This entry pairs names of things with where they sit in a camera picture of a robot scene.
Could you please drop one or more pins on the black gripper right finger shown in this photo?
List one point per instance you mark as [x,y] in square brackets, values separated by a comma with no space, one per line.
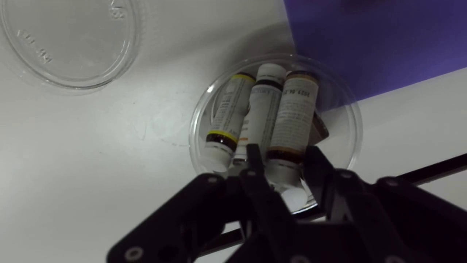
[388,214]

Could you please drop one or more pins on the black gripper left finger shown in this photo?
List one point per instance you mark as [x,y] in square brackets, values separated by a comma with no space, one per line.
[194,220]

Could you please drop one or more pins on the brown band white bottle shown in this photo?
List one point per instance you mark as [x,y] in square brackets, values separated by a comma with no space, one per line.
[293,118]

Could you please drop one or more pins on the purple mat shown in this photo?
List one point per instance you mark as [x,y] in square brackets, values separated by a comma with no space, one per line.
[379,44]

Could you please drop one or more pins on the yellow band white bottle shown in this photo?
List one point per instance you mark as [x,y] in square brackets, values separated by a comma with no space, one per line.
[231,110]

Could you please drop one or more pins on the clear plastic bowl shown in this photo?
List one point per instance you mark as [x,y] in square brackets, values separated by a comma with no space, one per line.
[340,126]

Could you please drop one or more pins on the clear round plastic lid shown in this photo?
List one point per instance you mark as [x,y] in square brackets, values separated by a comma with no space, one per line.
[73,39]

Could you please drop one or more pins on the black table gap strip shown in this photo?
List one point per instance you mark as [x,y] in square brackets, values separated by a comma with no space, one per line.
[438,170]

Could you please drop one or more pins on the black band white bottle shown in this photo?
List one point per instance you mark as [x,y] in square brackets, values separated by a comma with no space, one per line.
[264,107]

